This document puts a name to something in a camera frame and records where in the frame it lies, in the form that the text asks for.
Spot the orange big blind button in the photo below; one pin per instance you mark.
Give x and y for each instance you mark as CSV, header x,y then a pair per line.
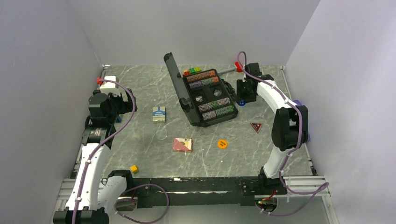
x,y
222,144

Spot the black base crossbar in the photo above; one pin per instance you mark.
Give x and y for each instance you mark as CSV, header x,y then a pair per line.
x,y
241,190

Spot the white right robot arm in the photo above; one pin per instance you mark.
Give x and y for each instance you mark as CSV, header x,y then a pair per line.
x,y
289,129

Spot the colourful toy brick stack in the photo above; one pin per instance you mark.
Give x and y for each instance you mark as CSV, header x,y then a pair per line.
x,y
192,70

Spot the purple cylindrical flashlight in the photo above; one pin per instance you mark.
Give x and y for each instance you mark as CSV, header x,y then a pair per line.
x,y
300,104

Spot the blue texas holdem card deck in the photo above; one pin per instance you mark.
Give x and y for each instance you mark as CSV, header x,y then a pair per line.
x,y
159,114

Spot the blue small blind button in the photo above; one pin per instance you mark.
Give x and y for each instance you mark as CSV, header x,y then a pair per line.
x,y
241,103

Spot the black poker chip case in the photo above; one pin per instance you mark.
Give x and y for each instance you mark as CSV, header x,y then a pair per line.
x,y
190,99

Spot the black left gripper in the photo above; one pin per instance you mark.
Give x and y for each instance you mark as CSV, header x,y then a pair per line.
x,y
126,106

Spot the aluminium frame rail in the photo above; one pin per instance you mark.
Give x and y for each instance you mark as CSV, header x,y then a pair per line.
x,y
66,189

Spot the small yellow cube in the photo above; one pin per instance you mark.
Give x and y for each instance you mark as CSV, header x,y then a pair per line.
x,y
134,169

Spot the orange black chip row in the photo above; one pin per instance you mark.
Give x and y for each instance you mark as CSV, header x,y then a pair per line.
x,y
201,76

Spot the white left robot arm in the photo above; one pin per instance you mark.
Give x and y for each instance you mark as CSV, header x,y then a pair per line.
x,y
88,204

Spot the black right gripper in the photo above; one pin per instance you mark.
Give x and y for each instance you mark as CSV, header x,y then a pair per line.
x,y
239,94

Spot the clear round plastic disc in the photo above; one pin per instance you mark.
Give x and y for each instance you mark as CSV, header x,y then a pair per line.
x,y
161,134

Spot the red headed toy hammer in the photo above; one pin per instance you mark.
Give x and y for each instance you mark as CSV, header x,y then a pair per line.
x,y
235,68

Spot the blue green purple chip row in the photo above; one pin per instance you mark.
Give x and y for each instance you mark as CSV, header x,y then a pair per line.
x,y
214,105

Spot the pink green chip row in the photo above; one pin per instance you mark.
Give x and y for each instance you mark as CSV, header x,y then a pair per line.
x,y
218,112

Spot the red playing card deck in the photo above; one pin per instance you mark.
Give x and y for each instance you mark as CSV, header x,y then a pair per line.
x,y
182,145

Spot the purple green orange chip row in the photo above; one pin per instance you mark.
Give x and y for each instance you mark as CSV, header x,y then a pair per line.
x,y
204,82

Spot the red triangular dealer button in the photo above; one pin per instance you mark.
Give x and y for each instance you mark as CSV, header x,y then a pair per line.
x,y
256,126

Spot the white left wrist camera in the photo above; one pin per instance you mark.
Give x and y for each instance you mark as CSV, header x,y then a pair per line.
x,y
108,87

